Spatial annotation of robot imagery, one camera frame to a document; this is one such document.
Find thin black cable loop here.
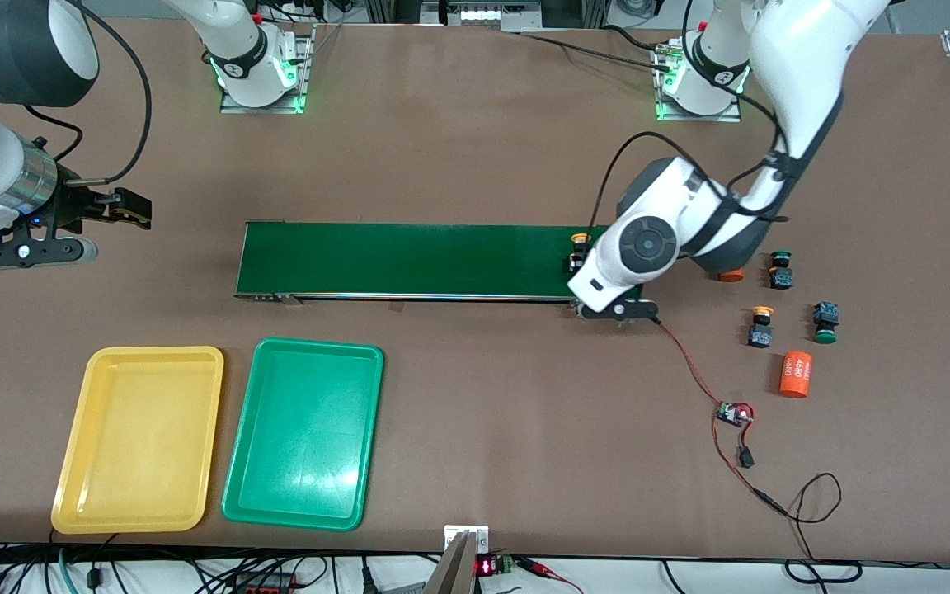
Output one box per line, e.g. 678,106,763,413
772,473,863,585

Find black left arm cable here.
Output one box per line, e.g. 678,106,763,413
589,132,789,240

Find black table cable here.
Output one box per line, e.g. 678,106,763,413
516,29,678,73

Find aluminium camera mount post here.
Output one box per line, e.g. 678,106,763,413
424,525,491,594

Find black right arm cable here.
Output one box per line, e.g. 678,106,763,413
30,0,153,186

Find yellow push button green indicator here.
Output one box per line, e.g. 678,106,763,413
566,233,593,277

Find yellow push button red indicator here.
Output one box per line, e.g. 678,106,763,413
745,306,775,348

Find green conveyor belt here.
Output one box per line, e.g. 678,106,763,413
233,220,645,308

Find green plastic tray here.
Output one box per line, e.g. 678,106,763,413
221,337,385,531

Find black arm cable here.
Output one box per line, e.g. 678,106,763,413
589,132,789,240
30,0,153,186

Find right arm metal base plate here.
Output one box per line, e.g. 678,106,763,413
221,23,315,115

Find red black conveyor wire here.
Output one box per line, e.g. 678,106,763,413
655,318,730,409

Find yellow plastic tray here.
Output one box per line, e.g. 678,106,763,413
51,346,225,535

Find black power strip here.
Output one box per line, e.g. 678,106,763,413
232,572,299,594

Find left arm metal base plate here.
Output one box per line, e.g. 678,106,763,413
655,40,742,123

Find red black clip leads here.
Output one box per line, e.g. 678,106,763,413
516,557,585,594

